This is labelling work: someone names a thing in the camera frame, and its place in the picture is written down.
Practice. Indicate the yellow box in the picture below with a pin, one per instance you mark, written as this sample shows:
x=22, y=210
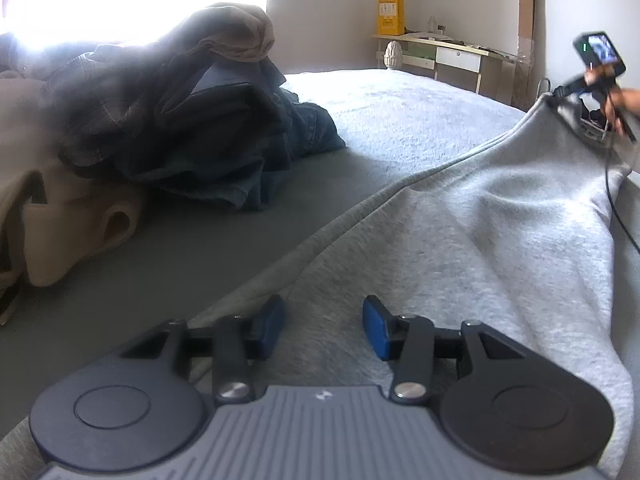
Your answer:
x=390, y=16

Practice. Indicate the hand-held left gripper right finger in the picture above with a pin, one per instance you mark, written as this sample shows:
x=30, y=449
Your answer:
x=377, y=327

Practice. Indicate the tall cardboard box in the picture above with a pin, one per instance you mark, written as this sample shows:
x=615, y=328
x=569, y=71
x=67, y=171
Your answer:
x=526, y=20

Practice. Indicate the grey sweatshirt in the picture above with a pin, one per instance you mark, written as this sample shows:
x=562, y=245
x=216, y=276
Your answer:
x=475, y=240

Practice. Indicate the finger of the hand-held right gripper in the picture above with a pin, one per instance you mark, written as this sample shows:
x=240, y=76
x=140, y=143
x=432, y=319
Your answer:
x=570, y=89

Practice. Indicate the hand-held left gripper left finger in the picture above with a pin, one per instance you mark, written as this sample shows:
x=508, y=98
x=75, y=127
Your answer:
x=270, y=320

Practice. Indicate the dark plaid shirt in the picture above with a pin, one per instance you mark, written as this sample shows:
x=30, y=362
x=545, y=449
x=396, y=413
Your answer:
x=110, y=100

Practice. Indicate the cream garment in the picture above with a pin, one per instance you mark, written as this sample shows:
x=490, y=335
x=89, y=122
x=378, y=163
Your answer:
x=55, y=220

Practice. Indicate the navy garment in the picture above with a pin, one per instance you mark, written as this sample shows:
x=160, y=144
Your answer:
x=220, y=110

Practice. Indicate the clear bottle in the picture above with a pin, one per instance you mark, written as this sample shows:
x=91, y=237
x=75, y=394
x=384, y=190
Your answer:
x=432, y=26

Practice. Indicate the white carved bedpost finial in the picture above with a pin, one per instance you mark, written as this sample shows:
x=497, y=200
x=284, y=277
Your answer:
x=394, y=55

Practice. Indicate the grey bed blanket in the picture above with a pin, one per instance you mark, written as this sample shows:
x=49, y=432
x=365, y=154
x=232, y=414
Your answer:
x=410, y=105

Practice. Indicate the pale wooden desk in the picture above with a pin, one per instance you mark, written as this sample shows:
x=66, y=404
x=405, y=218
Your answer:
x=460, y=60

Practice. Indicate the person's right hand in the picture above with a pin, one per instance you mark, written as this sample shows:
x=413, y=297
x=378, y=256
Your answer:
x=627, y=102

